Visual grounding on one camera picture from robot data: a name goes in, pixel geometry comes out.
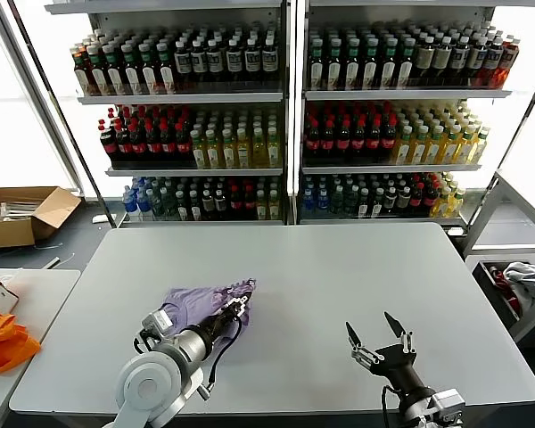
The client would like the red white garment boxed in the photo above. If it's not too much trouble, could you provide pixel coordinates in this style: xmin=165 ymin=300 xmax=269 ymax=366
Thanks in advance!
xmin=488 ymin=265 xmax=521 ymax=316

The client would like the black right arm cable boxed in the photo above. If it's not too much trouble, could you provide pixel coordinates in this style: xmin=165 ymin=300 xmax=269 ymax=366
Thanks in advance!
xmin=379 ymin=383 xmax=406 ymax=428

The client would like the purple t-shirt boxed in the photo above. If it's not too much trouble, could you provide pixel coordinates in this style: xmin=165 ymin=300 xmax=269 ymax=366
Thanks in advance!
xmin=160 ymin=278 xmax=258 ymax=344

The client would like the dark bottle white square label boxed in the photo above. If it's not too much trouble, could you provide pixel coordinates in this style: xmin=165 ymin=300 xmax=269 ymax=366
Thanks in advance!
xmin=466 ymin=36 xmax=486 ymax=88
xmin=449 ymin=36 xmax=470 ymax=88
xmin=260 ymin=37 xmax=278 ymax=92
xmin=243 ymin=38 xmax=261 ymax=92
xmin=190 ymin=39 xmax=209 ymax=93
xmin=173 ymin=40 xmax=193 ymax=93
xmin=206 ymin=39 xmax=225 ymax=93
xmin=225 ymin=38 xmax=243 ymax=92

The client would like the dark bottle beige label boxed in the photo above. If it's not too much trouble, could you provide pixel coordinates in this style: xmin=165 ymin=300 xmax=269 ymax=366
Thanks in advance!
xmin=432 ymin=36 xmax=453 ymax=88
xmin=415 ymin=37 xmax=435 ymax=88

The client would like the orange white carton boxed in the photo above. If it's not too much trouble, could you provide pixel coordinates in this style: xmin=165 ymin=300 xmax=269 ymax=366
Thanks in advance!
xmin=0 ymin=276 xmax=20 ymax=320

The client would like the grey slanted frame post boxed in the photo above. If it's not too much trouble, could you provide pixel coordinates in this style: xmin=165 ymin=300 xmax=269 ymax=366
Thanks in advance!
xmin=0 ymin=0 xmax=117 ymax=226

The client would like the red bottle blue label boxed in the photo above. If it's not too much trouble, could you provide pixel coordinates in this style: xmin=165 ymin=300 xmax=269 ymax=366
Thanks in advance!
xmin=481 ymin=36 xmax=502 ymax=88

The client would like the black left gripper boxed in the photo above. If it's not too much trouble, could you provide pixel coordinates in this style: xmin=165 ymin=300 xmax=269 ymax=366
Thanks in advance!
xmin=202 ymin=294 xmax=251 ymax=344

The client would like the dark storage bin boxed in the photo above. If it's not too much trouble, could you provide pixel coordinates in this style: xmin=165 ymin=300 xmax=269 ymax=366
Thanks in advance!
xmin=471 ymin=260 xmax=535 ymax=344

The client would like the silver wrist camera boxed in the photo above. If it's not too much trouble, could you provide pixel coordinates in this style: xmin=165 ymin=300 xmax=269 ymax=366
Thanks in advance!
xmin=140 ymin=309 xmax=176 ymax=335
xmin=430 ymin=387 xmax=467 ymax=424

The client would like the open cardboard box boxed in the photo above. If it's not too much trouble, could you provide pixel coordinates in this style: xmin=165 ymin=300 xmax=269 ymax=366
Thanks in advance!
xmin=0 ymin=185 xmax=82 ymax=250

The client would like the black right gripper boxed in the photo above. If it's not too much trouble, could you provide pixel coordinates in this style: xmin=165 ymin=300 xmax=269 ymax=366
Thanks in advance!
xmin=346 ymin=310 xmax=429 ymax=402

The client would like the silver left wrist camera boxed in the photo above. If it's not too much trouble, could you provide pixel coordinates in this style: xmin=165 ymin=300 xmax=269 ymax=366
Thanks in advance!
xmin=140 ymin=309 xmax=176 ymax=335

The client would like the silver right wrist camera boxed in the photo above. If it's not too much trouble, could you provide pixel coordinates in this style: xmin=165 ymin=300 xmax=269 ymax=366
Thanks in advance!
xmin=430 ymin=387 xmax=467 ymax=424

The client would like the yellow juice bottle green cap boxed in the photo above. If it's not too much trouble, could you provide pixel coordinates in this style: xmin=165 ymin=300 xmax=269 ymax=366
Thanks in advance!
xmin=424 ymin=126 xmax=445 ymax=166
xmin=455 ymin=127 xmax=475 ymax=166
xmin=408 ymin=126 xmax=430 ymax=166
xmin=431 ymin=186 xmax=451 ymax=219
xmin=448 ymin=187 xmax=466 ymax=219
xmin=391 ymin=126 xmax=414 ymax=166
xmin=440 ymin=126 xmax=461 ymax=166
xmin=470 ymin=128 xmax=490 ymax=165

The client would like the orange cloth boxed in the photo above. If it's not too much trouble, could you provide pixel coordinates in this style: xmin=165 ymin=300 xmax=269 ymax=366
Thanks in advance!
xmin=0 ymin=314 xmax=42 ymax=378

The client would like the green tinted bottle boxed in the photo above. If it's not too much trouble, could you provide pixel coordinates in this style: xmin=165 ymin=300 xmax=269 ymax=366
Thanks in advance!
xmin=151 ymin=189 xmax=168 ymax=221
xmin=329 ymin=186 xmax=344 ymax=219
xmin=343 ymin=186 xmax=358 ymax=219

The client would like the dark bottle green white label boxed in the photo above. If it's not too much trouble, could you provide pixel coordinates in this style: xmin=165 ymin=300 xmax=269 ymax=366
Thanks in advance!
xmin=104 ymin=44 xmax=126 ymax=96
xmin=380 ymin=38 xmax=399 ymax=90
xmin=397 ymin=38 xmax=416 ymax=89
xmin=325 ymin=38 xmax=344 ymax=90
xmin=138 ymin=42 xmax=159 ymax=95
xmin=343 ymin=38 xmax=362 ymax=90
xmin=362 ymin=38 xmax=381 ymax=90
xmin=88 ymin=46 xmax=111 ymax=96
xmin=155 ymin=42 xmax=176 ymax=95
xmin=121 ymin=43 xmax=142 ymax=95
xmin=309 ymin=38 xmax=326 ymax=90

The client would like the red tea bottle white cap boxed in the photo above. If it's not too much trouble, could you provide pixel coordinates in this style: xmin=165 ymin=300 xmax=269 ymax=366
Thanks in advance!
xmin=73 ymin=49 xmax=93 ymax=97
xmin=497 ymin=35 xmax=521 ymax=89

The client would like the white grey crumpled garment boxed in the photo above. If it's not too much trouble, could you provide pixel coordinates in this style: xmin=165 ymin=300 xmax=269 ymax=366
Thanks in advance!
xmin=502 ymin=261 xmax=535 ymax=313

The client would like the grey metal shelf unit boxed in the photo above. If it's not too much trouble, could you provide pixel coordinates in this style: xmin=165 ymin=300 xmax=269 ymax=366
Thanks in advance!
xmin=296 ymin=0 xmax=535 ymax=228
xmin=43 ymin=0 xmax=292 ymax=228

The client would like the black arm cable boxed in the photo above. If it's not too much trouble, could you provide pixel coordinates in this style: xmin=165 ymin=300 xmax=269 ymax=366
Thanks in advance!
xmin=379 ymin=383 xmax=406 ymax=428
xmin=206 ymin=317 xmax=244 ymax=396

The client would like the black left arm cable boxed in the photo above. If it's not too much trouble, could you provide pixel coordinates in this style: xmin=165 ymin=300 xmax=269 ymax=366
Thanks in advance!
xmin=206 ymin=317 xmax=244 ymax=396

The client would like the grey metal cart frame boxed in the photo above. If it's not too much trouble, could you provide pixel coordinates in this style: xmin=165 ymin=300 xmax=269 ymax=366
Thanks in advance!
xmin=462 ymin=171 xmax=535 ymax=344

